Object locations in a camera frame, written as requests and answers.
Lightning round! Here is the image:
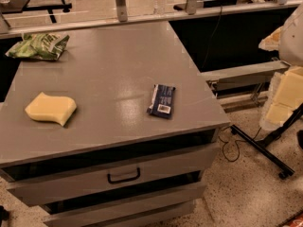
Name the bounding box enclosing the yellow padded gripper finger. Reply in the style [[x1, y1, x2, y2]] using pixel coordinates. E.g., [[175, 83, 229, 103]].
[[259, 66, 303, 131]]

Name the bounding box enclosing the black drawer handle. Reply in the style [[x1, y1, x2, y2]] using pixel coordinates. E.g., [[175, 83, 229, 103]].
[[107, 167, 141, 184]]

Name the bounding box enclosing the grey drawer cabinet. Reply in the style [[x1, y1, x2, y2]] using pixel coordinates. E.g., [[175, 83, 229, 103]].
[[0, 22, 228, 227]]

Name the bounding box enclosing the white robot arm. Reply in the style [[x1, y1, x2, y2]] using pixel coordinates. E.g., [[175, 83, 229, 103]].
[[258, 4, 303, 131]]

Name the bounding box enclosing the grey metal rail frame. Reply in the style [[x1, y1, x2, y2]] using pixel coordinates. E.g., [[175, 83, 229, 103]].
[[202, 61, 289, 92]]

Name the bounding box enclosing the black stand base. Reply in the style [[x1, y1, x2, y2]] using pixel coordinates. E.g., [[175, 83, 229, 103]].
[[230, 102, 303, 180]]

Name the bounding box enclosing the green chip bag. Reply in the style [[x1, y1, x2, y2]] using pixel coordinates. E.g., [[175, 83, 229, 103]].
[[6, 33, 69, 61]]

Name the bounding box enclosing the dark blue rxbar wrapper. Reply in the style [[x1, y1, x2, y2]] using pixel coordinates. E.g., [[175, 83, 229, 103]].
[[147, 84, 175, 119]]

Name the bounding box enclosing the yellow sponge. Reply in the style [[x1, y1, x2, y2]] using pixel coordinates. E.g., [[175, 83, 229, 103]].
[[25, 92, 77, 127]]

